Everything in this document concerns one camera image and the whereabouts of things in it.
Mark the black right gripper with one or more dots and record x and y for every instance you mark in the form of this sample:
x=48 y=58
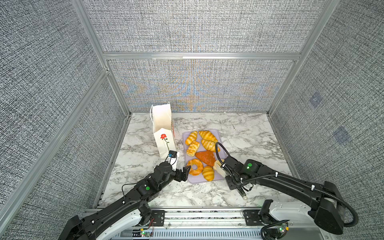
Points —
x=229 y=185

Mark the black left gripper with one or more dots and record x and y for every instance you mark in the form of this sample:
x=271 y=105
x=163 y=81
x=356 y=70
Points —
x=185 y=173

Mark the metal tongs with white tips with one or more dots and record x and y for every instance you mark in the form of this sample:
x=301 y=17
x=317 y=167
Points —
x=240 y=190

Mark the pale round scone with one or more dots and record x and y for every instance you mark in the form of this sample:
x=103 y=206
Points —
x=217 y=167

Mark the small striped bun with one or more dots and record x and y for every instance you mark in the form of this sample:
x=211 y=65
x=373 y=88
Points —
x=208 y=173

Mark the white paper bag with rose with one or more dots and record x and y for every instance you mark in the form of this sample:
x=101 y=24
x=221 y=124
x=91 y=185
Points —
x=163 y=129

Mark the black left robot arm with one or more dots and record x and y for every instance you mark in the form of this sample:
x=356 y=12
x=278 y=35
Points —
x=130 y=210

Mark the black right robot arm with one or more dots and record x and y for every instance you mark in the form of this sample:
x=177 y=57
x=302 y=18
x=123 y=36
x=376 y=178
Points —
x=324 y=200

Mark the braided bread roll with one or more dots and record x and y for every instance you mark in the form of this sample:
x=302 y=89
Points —
x=193 y=148

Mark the glazed donut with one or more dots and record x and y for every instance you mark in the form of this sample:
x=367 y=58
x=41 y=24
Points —
x=196 y=167

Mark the red-brown triangular pastry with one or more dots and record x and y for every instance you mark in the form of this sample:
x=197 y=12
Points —
x=206 y=157

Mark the lilac plastic tray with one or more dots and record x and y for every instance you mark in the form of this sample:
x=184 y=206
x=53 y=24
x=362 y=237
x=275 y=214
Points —
x=222 y=154

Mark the small croissant top left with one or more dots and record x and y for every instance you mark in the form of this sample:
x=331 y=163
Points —
x=191 y=138

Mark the croissant middle right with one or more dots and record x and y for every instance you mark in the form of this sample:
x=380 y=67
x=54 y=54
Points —
x=209 y=145

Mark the croissant top right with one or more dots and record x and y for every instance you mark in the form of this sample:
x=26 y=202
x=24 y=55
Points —
x=207 y=135

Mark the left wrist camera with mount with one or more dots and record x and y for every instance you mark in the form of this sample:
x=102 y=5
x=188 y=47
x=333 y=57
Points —
x=172 y=159

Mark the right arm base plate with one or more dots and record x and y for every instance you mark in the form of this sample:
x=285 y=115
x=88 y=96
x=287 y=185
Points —
x=273 y=228

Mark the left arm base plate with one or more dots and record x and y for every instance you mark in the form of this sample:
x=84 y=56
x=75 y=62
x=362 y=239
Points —
x=156 y=219

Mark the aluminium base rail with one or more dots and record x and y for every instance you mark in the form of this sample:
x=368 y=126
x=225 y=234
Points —
x=225 y=224

